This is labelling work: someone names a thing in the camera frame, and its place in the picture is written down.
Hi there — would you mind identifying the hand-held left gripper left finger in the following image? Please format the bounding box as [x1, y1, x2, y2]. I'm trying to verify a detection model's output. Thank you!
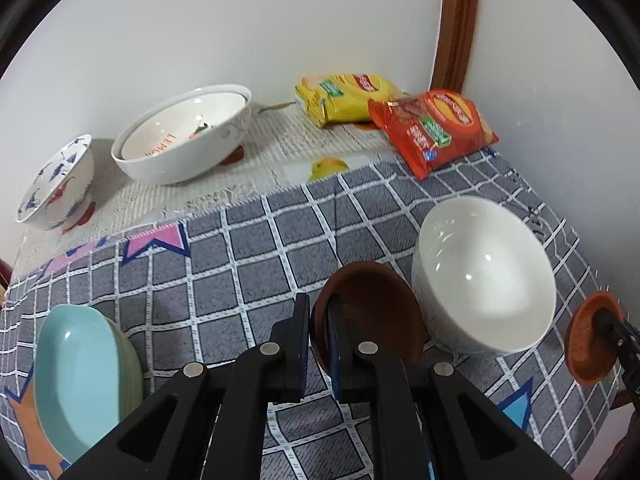
[60, 292, 312, 480]

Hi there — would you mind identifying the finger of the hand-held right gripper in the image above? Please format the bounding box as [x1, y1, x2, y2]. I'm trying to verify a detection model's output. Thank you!
[621, 352, 640, 409]
[594, 309, 640, 356]

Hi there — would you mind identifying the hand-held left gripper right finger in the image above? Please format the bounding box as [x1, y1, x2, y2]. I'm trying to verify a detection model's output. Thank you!
[327, 300, 576, 480]

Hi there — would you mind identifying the small brown bowl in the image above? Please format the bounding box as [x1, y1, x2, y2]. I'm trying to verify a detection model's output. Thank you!
[565, 291, 626, 387]
[310, 261, 426, 376]

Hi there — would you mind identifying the light green plate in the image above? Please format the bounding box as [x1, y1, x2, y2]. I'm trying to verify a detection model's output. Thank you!
[112, 324, 147, 413]

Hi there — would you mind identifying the light blue plate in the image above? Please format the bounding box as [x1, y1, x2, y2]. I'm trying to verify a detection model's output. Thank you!
[34, 304, 136, 463]

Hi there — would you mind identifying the grey checked star tablecloth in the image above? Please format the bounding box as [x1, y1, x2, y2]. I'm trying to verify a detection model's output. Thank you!
[0, 147, 632, 480]

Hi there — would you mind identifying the plain white bowl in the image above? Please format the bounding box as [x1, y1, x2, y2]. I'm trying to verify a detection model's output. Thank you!
[411, 196, 557, 357]

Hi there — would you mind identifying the large white printed bowl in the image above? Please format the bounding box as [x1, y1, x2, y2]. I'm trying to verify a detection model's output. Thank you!
[111, 85, 252, 185]

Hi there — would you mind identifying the red chip bag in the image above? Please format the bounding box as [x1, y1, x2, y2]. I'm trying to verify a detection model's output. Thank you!
[367, 90, 500, 181]

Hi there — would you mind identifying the yellow chip bag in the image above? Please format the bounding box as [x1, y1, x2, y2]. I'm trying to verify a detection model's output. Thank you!
[294, 74, 403, 128]

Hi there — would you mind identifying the fish pattern ceramic bowl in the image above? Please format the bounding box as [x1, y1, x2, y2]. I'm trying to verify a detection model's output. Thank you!
[14, 134, 96, 233]

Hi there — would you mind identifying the brown wooden door frame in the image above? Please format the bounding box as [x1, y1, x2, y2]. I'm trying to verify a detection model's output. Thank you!
[430, 0, 482, 93]

